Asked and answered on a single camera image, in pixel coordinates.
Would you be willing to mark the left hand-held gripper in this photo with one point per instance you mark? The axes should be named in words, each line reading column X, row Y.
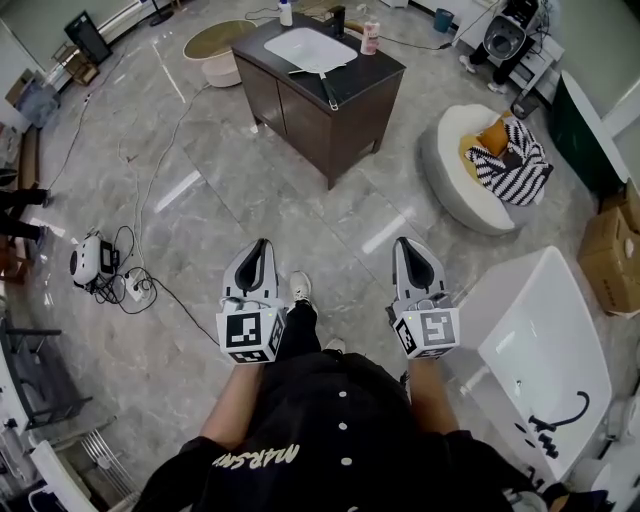
column 245, row 330

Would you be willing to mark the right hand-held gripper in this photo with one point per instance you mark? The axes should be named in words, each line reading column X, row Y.
column 431, row 327

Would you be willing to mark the person's left forearm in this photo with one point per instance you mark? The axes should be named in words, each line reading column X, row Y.
column 231, row 405

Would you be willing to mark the person's right forearm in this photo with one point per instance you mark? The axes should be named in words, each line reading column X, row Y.
column 434, row 400

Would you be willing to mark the person's white shoe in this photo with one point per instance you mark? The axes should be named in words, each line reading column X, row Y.
column 300, row 286
column 336, row 344

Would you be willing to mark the person's black trouser leg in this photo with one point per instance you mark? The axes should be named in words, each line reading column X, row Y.
column 303, row 330

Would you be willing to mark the white round armchair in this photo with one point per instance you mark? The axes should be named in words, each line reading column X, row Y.
column 450, row 170

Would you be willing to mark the white power strip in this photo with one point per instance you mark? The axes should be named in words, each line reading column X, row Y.
column 134, row 287

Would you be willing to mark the black and white striped blanket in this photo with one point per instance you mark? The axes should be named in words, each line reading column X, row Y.
column 515, row 167

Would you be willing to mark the white bathtub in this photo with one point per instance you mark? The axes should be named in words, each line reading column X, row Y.
column 545, row 325

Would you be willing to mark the black power adapter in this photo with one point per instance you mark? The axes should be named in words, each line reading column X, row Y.
column 108, row 256

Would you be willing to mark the yellow cushion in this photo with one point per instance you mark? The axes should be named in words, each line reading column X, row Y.
column 492, row 137

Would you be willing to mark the dark wooden vanity cabinet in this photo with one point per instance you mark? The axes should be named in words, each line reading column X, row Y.
column 320, row 125

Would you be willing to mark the white rounded floor device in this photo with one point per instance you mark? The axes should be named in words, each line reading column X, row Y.
column 86, row 260

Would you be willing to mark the person's black shirt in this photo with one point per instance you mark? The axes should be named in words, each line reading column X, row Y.
column 330, row 440

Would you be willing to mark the large cardboard box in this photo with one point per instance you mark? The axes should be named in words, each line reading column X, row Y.
column 612, row 260

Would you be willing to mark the dark green bathtub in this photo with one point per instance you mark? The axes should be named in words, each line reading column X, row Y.
column 580, row 135

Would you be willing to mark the black bathtub faucet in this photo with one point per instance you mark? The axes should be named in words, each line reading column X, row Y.
column 565, row 417

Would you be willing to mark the small cardboard box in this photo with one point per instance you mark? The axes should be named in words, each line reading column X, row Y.
column 625, row 200

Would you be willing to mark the round gold-topped coffee table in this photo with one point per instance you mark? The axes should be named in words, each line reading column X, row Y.
column 215, row 42

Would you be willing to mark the white sink basin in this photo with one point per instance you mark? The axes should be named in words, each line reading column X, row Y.
column 310, row 46

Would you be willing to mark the pink bottle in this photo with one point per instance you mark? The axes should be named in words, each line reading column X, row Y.
column 370, row 37

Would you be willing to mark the black metal shelf rack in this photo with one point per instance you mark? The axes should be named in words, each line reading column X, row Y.
column 35, row 370

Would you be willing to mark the white slatted rack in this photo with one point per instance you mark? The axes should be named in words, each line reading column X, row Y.
column 107, row 465

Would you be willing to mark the teal waste bin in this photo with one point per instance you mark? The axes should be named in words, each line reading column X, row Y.
column 443, row 20

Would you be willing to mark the white and black machine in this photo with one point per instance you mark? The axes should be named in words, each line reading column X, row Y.
column 510, row 35

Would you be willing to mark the white bottle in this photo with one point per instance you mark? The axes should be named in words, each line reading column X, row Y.
column 285, row 14

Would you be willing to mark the black sink faucet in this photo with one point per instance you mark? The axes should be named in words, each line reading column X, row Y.
column 339, row 21

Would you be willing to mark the black fan base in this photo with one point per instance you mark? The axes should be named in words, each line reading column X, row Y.
column 161, row 15

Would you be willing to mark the small wooden rack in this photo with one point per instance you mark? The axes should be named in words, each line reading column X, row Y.
column 75, row 62

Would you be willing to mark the black box speaker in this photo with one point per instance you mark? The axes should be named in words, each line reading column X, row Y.
column 87, row 37

